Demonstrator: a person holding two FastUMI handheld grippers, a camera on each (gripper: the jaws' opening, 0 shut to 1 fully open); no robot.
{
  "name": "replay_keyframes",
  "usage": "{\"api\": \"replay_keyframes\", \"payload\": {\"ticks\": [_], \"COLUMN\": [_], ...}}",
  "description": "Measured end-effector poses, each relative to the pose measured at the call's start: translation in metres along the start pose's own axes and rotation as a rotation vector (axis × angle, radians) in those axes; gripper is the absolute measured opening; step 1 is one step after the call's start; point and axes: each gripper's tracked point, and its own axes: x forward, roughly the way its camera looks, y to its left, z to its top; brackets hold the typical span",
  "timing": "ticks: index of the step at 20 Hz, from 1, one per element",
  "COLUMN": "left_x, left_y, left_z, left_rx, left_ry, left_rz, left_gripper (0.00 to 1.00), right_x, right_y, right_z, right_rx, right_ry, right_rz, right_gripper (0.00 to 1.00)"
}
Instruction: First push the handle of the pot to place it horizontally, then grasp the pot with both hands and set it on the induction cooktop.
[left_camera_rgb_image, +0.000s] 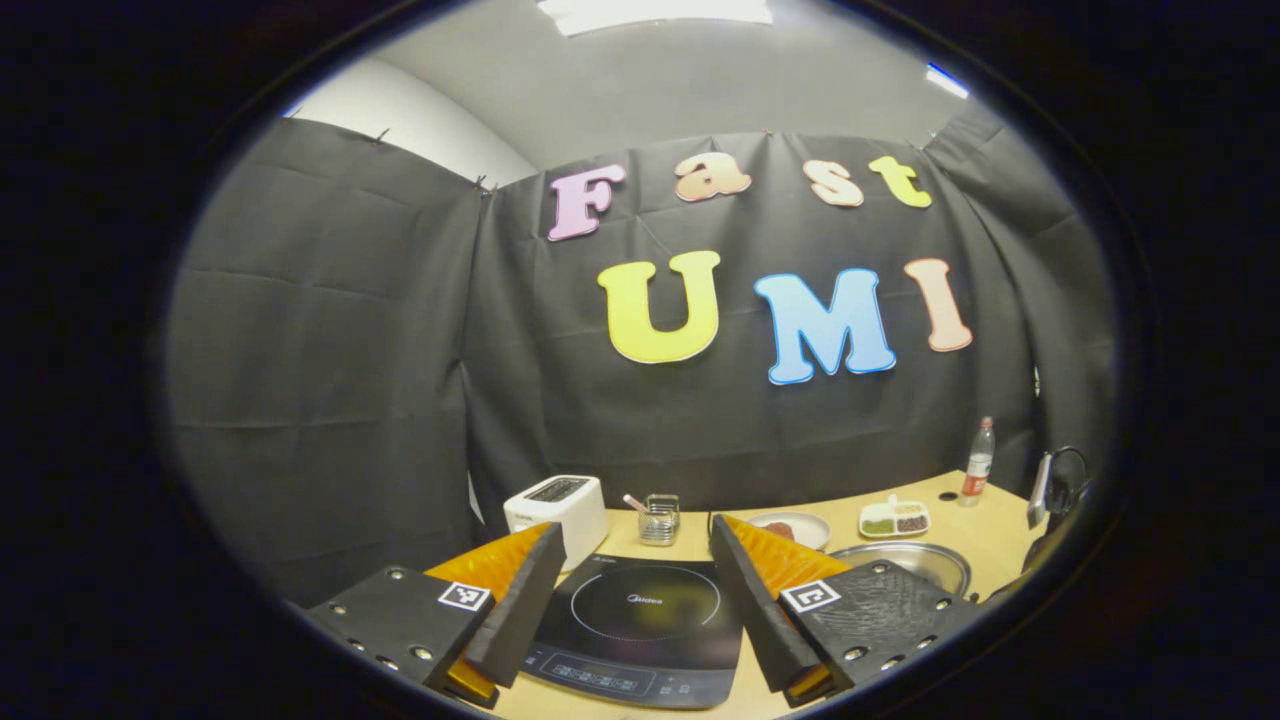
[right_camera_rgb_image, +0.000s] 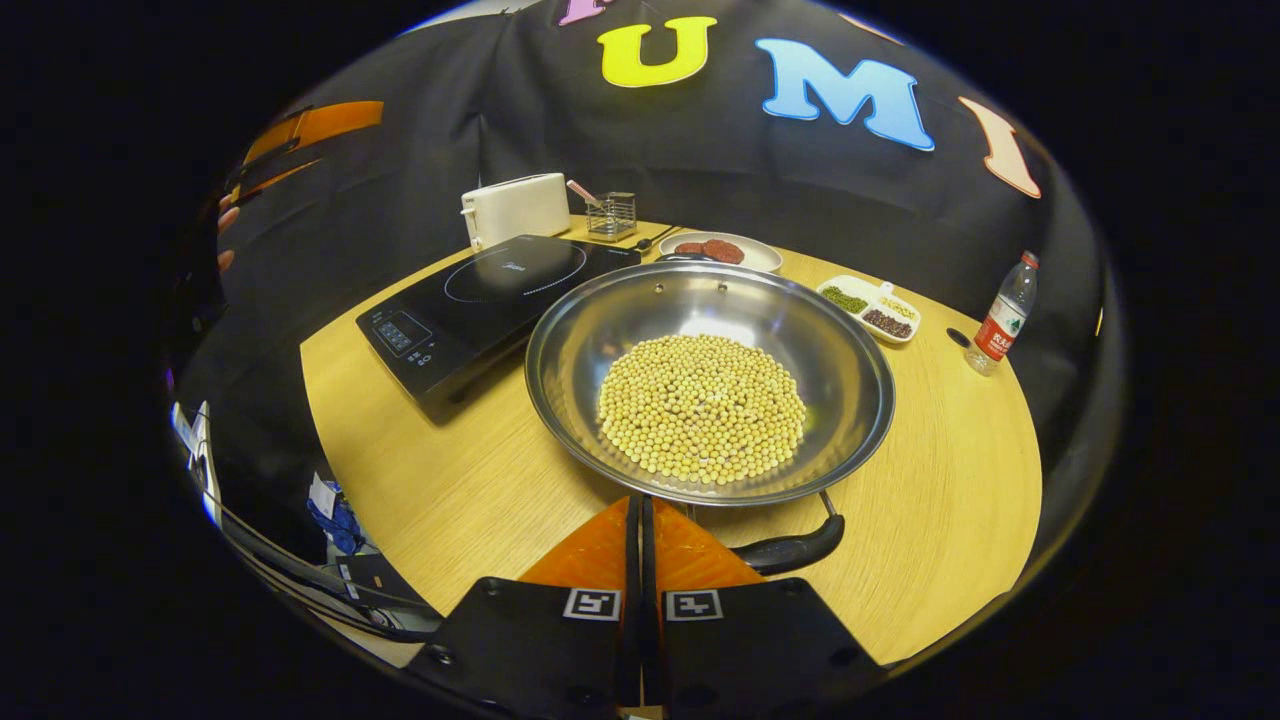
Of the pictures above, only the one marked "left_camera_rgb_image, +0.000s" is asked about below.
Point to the stainless steel pot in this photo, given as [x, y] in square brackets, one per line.
[900, 560]

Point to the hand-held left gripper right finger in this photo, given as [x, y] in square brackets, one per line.
[750, 620]

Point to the long ceiling light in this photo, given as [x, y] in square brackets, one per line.
[650, 12]

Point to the red meat slice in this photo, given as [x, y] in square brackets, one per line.
[780, 531]

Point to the white toaster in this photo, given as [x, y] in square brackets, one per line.
[560, 515]

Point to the dark red bean heap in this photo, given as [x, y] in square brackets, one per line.
[911, 524]

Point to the black backdrop cloth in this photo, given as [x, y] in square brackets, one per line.
[400, 380]

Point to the green mung bean heap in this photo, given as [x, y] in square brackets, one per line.
[878, 526]

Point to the clear plastic water bottle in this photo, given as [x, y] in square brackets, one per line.
[977, 470]

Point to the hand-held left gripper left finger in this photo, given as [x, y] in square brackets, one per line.
[525, 620]

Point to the black induction cooktop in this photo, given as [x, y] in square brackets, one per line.
[640, 620]

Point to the white round plate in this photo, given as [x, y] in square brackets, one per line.
[812, 528]

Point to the pink straw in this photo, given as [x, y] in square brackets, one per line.
[634, 502]

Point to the white divided tray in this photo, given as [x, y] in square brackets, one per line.
[880, 508]

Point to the small ceiling light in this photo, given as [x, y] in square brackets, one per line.
[947, 81]

